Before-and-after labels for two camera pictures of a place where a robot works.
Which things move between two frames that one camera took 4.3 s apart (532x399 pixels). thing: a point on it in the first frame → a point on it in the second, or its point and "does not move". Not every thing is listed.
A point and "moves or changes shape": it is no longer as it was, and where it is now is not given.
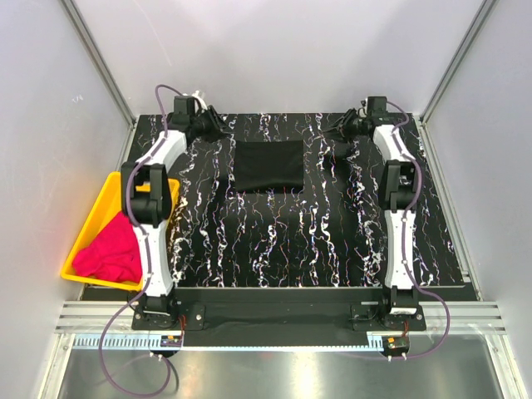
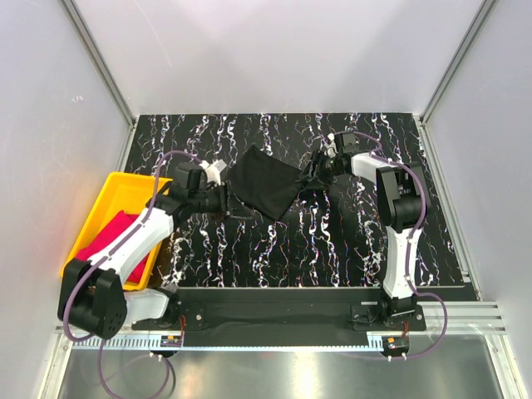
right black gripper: x=342 y=123 → x=317 y=159
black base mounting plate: x=278 y=317 does not move
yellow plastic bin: x=108 y=209 does not move
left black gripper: x=219 y=126 → x=228 y=202
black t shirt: x=269 y=166 moves or changes shape
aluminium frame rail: x=96 y=317 does not move
